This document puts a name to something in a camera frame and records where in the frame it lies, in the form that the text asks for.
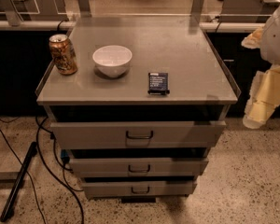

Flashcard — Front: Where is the glass barrier with posts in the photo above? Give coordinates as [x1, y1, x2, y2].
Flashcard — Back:
[0, 0, 280, 32]

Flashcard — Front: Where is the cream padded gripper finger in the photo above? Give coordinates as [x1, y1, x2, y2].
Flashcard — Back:
[243, 65, 280, 129]
[241, 27, 263, 49]

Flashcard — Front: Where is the grey middle drawer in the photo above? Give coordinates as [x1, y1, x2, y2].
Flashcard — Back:
[69, 158, 208, 177]

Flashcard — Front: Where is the grey drawer cabinet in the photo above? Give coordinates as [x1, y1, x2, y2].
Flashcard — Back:
[35, 15, 242, 203]

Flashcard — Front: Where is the black thin floor cable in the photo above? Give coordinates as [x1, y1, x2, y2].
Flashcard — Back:
[0, 119, 48, 224]

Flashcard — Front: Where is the white ceramic bowl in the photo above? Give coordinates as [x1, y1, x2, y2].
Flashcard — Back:
[92, 45, 133, 78]

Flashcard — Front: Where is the grey bottom drawer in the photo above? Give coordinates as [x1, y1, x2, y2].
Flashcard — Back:
[82, 180, 197, 199]

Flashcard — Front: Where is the orange soda can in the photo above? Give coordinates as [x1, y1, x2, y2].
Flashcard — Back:
[49, 34, 77, 76]

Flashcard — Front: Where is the black bar on floor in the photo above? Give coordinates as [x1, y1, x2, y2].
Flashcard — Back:
[0, 142, 36, 223]

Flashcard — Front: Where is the grey top drawer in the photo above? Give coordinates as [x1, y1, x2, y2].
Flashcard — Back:
[51, 121, 226, 149]

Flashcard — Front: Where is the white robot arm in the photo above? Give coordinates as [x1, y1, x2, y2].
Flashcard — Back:
[242, 6, 280, 129]

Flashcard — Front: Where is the grey drawer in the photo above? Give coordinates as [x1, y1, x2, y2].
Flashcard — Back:
[82, 180, 197, 199]
[51, 121, 226, 149]
[69, 158, 208, 177]

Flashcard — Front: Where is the dark blue small box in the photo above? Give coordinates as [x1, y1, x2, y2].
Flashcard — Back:
[147, 73, 170, 95]

